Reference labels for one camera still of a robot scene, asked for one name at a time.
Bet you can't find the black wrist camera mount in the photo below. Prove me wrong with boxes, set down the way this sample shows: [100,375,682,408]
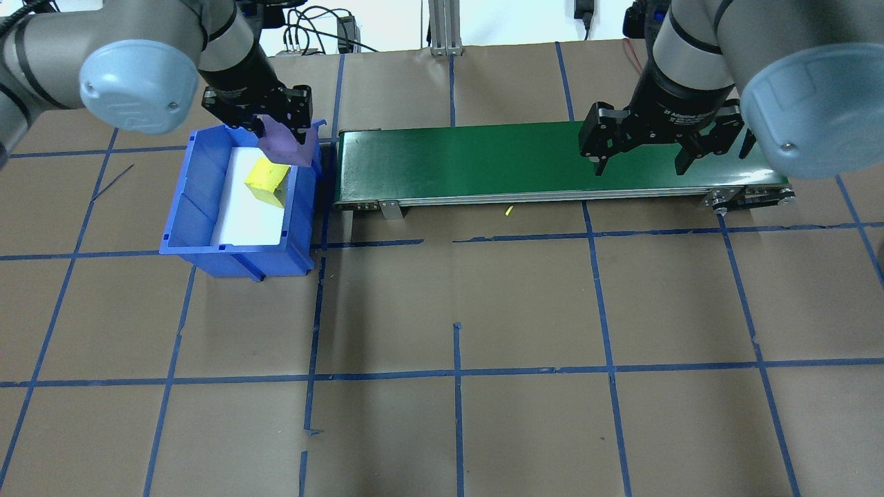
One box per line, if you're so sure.
[238,0,308,30]
[624,0,664,39]

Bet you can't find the yellow foam block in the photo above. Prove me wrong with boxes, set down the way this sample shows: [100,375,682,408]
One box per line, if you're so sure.
[244,157,291,210]

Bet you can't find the aluminium extrusion post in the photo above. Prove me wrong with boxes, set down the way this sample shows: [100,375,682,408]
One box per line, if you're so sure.
[428,0,465,57]

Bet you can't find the purple foam block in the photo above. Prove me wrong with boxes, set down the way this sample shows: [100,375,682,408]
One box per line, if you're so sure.
[256,114,314,167]

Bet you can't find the green conveyor belt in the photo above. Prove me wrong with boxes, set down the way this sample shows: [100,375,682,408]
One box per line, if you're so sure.
[333,121,796,222]

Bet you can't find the white foam pad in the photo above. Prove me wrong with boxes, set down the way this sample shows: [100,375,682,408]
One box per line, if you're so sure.
[209,146,299,247]

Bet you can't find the blue plastic bin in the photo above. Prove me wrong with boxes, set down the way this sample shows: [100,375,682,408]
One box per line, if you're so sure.
[158,119,327,282]

